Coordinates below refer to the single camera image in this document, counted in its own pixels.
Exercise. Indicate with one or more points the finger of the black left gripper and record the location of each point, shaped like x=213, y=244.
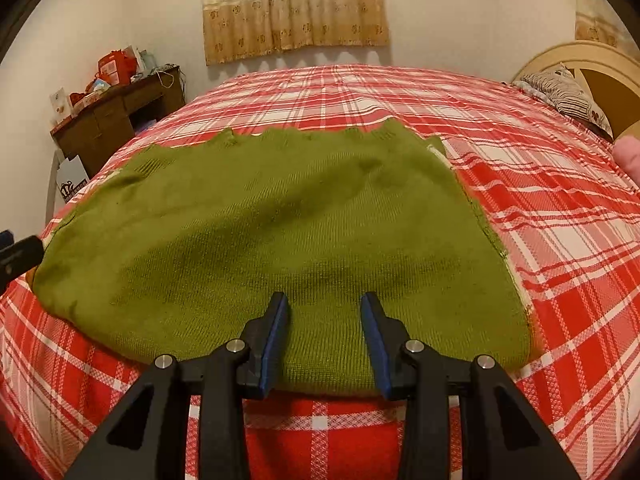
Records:
x=16, y=258

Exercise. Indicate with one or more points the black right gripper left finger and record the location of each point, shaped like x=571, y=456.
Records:
x=144, y=436

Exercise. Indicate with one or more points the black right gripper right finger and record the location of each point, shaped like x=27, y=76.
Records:
x=502, y=436

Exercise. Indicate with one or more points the green striped knit sweater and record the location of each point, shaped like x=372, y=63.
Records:
x=178, y=249

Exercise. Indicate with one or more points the white printed paper bag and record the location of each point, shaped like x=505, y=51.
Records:
x=70, y=177

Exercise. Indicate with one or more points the dark brown wooden cabinet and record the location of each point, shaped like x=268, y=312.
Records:
x=103, y=127

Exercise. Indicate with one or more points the white card on cabinet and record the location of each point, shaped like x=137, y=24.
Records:
x=60, y=102

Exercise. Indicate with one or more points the red gift box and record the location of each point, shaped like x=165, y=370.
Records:
x=117, y=68

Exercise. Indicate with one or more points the red white plaid bedspread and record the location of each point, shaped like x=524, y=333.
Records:
x=568, y=216

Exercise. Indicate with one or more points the pink pillow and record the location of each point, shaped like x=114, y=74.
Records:
x=626, y=154

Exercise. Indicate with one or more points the beige patterned window curtain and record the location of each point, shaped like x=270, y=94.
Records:
x=235, y=30

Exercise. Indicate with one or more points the grey patterned pillow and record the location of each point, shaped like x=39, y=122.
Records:
x=559, y=89

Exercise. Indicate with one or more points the cream wooden headboard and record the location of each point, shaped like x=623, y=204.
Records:
x=608, y=75

